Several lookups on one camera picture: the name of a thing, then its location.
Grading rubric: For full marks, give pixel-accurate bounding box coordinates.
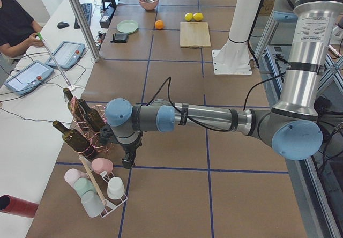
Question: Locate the red cylinder tube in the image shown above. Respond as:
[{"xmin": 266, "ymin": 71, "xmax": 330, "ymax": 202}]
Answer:
[{"xmin": 1, "ymin": 195, "xmax": 39, "ymax": 218}]

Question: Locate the copper wire bottle rack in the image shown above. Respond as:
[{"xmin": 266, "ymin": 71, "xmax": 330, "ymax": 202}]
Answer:
[{"xmin": 68, "ymin": 96, "xmax": 114, "ymax": 157}]

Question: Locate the teach pendant tablet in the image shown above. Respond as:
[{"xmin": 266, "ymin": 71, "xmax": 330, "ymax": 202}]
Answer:
[
  {"xmin": 4, "ymin": 61, "xmax": 53, "ymax": 95},
  {"xmin": 53, "ymin": 41, "xmax": 85, "ymax": 70}
]

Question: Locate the front dark wine bottle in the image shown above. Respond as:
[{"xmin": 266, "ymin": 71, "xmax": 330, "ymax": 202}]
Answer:
[{"xmin": 53, "ymin": 120, "xmax": 94, "ymax": 157}]

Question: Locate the dark wine bottle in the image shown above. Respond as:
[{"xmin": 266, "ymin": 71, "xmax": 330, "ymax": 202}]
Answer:
[
  {"xmin": 78, "ymin": 99, "xmax": 106, "ymax": 132},
  {"xmin": 53, "ymin": 120, "xmax": 94, "ymax": 157},
  {"xmin": 63, "ymin": 88, "xmax": 84, "ymax": 122}
]

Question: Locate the folded grey cloth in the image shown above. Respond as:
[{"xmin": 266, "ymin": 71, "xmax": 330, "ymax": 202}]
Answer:
[{"xmin": 111, "ymin": 33, "xmax": 129, "ymax": 43}]

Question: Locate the pink bowl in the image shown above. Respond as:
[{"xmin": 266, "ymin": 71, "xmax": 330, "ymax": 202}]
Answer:
[{"xmin": 138, "ymin": 0, "xmax": 159, "ymax": 11}]

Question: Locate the yellow lemon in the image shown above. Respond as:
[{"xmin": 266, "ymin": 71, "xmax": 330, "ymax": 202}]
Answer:
[
  {"xmin": 184, "ymin": 12, "xmax": 193, "ymax": 22},
  {"xmin": 193, "ymin": 12, "xmax": 204, "ymax": 21}
]

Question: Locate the white wire cup rack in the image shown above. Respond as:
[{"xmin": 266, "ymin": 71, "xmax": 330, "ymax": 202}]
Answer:
[{"xmin": 79, "ymin": 156, "xmax": 128, "ymax": 218}]

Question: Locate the far teach pendant tablet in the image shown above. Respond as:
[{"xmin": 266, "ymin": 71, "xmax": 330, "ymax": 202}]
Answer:
[{"xmin": 53, "ymin": 41, "xmax": 85, "ymax": 70}]

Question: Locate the wooden cutting board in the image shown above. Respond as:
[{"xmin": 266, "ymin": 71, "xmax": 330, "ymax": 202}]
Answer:
[{"xmin": 180, "ymin": 22, "xmax": 211, "ymax": 48}]

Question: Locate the wooden rack handle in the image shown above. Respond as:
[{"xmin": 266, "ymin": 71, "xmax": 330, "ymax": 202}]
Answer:
[{"xmin": 79, "ymin": 156, "xmax": 107, "ymax": 205}]

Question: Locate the metal stick green tip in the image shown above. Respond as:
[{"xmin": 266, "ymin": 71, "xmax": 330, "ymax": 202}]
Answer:
[{"xmin": 37, "ymin": 32, "xmax": 75, "ymax": 91}]

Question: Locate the light grey cup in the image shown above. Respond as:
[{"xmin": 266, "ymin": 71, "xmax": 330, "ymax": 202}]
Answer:
[{"xmin": 81, "ymin": 191, "xmax": 105, "ymax": 218}]

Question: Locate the white cup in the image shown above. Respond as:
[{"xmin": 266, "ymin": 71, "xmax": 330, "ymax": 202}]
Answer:
[{"xmin": 107, "ymin": 177, "xmax": 125, "ymax": 199}]

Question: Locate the middle dark wine bottle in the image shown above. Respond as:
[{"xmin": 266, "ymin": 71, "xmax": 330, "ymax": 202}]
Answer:
[{"xmin": 78, "ymin": 99, "xmax": 106, "ymax": 132}]

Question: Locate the pink cup on rack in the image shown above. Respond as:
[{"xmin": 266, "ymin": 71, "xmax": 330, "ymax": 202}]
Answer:
[{"xmin": 91, "ymin": 158, "xmax": 114, "ymax": 174}]

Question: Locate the person in black shirt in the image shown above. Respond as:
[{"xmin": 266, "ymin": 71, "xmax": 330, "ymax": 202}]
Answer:
[{"xmin": 1, "ymin": 0, "xmax": 43, "ymax": 58}]

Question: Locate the right yellow lemon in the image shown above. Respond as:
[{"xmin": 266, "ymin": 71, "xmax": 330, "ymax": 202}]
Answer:
[{"xmin": 193, "ymin": 12, "xmax": 204, "ymax": 21}]

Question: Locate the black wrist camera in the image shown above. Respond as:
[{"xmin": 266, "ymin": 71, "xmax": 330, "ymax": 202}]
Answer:
[{"xmin": 99, "ymin": 125, "xmax": 113, "ymax": 146}]

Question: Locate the orange fruit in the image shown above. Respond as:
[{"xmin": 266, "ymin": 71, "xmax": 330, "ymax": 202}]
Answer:
[{"xmin": 154, "ymin": 20, "xmax": 165, "ymax": 30}]

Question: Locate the near teach pendant tablet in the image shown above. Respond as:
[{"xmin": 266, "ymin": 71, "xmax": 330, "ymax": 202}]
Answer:
[{"xmin": 4, "ymin": 61, "xmax": 53, "ymax": 95}]

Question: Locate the pale pink cup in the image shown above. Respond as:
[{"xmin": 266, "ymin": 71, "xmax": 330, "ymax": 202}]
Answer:
[{"xmin": 64, "ymin": 168, "xmax": 88, "ymax": 188}]

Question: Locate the left yellow lemon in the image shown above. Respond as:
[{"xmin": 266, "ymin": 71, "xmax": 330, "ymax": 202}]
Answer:
[{"xmin": 184, "ymin": 12, "xmax": 193, "ymax": 22}]

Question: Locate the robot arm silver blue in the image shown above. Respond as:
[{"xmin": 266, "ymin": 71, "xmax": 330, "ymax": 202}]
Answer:
[{"xmin": 100, "ymin": 0, "xmax": 342, "ymax": 169}]

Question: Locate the black keyboard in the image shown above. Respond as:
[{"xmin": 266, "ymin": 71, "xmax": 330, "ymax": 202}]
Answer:
[{"xmin": 73, "ymin": 3, "xmax": 93, "ymax": 29}]

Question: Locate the black computer mouse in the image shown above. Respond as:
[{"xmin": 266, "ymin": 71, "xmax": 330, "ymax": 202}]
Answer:
[{"xmin": 57, "ymin": 21, "xmax": 70, "ymax": 29}]

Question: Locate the green cup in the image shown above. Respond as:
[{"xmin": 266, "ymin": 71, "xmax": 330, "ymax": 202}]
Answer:
[{"xmin": 73, "ymin": 177, "xmax": 96, "ymax": 197}]

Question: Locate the rear dark wine bottle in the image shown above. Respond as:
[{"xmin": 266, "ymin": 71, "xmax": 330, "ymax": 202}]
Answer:
[{"xmin": 63, "ymin": 88, "xmax": 84, "ymax": 122}]

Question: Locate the aluminium frame post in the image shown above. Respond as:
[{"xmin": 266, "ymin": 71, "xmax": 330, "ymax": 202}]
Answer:
[{"xmin": 69, "ymin": 0, "xmax": 100, "ymax": 62}]

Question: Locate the green plate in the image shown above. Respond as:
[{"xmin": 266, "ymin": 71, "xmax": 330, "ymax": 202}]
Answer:
[{"xmin": 116, "ymin": 20, "xmax": 139, "ymax": 34}]

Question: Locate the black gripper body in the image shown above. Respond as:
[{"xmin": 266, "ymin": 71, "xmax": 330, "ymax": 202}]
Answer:
[{"xmin": 119, "ymin": 132, "xmax": 143, "ymax": 161}]

